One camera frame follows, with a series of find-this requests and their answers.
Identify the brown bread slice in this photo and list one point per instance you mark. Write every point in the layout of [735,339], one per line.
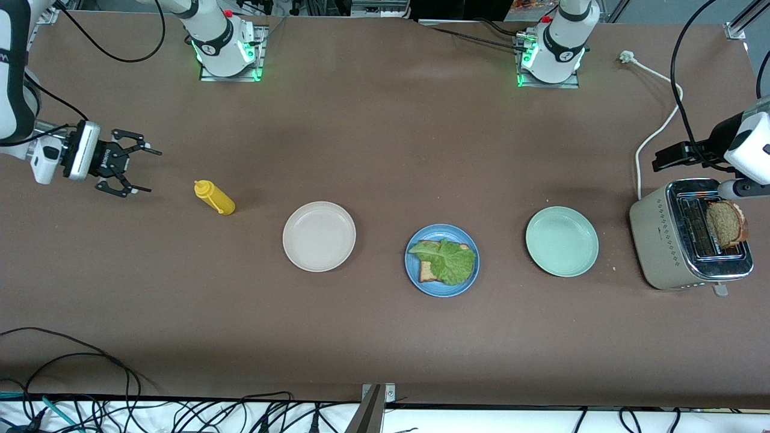
[426,273]
[726,224]

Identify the aluminium frame profile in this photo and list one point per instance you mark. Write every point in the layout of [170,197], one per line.
[737,29]

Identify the blue round plate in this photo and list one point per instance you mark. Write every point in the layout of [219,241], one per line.
[442,290]

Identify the beige chrome toaster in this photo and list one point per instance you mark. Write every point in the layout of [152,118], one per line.
[659,240]

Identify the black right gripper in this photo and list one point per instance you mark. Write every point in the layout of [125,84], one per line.
[107,159]

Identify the beige round plate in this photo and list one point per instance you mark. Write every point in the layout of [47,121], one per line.
[319,236]

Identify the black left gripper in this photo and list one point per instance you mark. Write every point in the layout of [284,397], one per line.
[713,139]

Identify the light green round plate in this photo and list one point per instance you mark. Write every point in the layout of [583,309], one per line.
[562,241]

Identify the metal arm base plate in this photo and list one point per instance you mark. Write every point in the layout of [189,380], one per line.
[260,36]
[547,85]

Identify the orange background object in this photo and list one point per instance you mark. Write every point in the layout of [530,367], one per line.
[529,5]

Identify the aluminium table bracket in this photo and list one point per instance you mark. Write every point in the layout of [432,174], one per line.
[370,415]

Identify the green lettuce leaf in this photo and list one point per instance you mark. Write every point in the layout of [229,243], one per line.
[451,264]

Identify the yellow squeeze bottle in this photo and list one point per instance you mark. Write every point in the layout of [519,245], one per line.
[218,201]

